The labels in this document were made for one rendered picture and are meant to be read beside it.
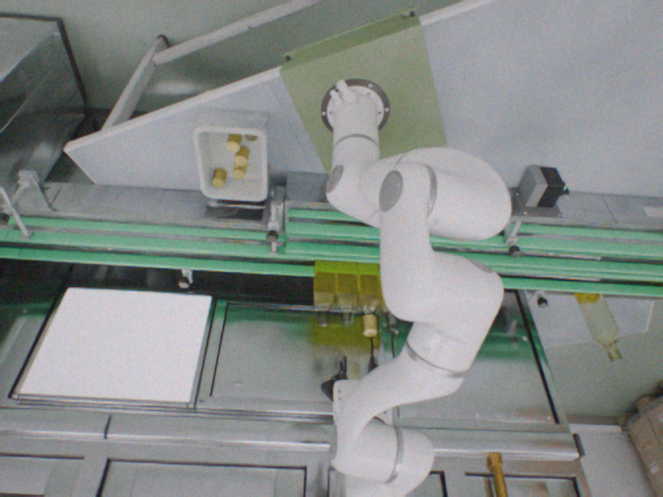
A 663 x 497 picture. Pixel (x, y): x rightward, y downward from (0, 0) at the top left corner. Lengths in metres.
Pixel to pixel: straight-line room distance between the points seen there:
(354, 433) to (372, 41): 0.74
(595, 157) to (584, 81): 0.25
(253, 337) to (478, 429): 0.61
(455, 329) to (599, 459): 4.58
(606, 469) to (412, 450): 4.46
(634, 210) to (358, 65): 0.90
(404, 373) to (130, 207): 0.98
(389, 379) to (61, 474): 0.87
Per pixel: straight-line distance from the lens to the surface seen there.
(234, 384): 1.24
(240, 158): 1.24
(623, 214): 1.53
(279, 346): 1.28
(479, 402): 1.35
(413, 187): 0.55
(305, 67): 1.05
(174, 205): 1.38
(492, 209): 0.62
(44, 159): 1.92
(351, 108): 1.02
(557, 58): 1.25
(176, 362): 1.29
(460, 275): 0.54
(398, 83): 1.08
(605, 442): 5.22
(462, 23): 1.15
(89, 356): 1.35
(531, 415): 1.39
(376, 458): 0.68
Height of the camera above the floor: 1.78
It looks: 42 degrees down
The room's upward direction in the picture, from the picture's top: 179 degrees counter-clockwise
